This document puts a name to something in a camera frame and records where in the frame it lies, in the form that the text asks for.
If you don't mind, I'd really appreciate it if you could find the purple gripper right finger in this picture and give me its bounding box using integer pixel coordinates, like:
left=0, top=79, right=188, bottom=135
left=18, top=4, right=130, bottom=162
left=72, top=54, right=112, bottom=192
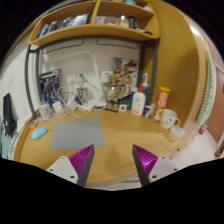
left=132, top=145, right=178, bottom=186

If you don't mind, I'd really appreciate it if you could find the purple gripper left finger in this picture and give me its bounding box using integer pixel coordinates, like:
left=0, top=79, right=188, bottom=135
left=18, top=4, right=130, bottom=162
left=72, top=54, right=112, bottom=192
left=47, top=145, right=95, bottom=187

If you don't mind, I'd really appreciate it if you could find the grey mouse pad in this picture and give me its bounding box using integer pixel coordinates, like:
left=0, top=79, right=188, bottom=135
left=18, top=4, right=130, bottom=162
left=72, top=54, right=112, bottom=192
left=50, top=118, right=105, bottom=150

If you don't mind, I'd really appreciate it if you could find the light blue computer mouse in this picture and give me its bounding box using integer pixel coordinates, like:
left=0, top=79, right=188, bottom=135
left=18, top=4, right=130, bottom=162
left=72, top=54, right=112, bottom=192
left=31, top=127, right=47, bottom=140

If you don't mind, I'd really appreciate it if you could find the small white plastic cup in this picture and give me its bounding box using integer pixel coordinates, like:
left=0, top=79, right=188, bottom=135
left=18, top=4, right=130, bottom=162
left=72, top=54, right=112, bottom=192
left=170, top=125, right=186, bottom=140

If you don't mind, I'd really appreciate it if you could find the white ceramic mug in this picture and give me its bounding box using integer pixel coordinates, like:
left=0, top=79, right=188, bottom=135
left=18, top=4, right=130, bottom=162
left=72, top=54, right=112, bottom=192
left=160, top=109, right=180, bottom=129

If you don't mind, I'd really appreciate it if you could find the clear glass jar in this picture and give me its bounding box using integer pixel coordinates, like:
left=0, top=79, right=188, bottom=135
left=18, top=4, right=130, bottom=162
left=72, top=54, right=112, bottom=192
left=39, top=103, right=51, bottom=119

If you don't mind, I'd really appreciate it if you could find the small white cube clock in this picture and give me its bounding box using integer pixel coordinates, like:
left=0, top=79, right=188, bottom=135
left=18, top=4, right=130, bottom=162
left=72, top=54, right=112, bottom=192
left=119, top=104, right=128, bottom=112

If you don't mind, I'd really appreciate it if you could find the white lotion pump bottle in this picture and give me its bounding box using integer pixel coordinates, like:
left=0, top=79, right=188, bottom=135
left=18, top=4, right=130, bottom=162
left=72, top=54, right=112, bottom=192
left=131, top=86, right=146, bottom=116

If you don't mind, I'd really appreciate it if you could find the blue spray bottle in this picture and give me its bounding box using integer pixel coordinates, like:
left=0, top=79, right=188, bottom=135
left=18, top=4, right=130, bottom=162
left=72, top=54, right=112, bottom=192
left=142, top=73, right=150, bottom=105

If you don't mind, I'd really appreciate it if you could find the red chips can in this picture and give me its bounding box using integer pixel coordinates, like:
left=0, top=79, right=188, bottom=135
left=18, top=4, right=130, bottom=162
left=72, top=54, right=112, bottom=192
left=153, top=86, right=171, bottom=121

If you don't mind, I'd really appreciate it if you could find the robot model figure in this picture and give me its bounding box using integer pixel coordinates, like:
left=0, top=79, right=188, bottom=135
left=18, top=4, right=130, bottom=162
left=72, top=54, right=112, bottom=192
left=106, top=65, right=137, bottom=112

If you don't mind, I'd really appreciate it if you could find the black monitor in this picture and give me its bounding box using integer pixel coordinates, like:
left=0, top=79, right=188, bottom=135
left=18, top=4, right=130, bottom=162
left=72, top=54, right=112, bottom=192
left=3, top=94, right=16, bottom=135

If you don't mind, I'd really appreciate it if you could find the blue model kit box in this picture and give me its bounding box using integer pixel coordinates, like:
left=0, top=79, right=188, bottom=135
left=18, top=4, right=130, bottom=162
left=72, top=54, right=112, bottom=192
left=39, top=69, right=63, bottom=105

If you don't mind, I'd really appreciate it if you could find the wooden wall shelf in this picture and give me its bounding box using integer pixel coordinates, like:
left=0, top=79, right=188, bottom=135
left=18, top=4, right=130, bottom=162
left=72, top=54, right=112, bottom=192
left=28, top=0, right=160, bottom=46

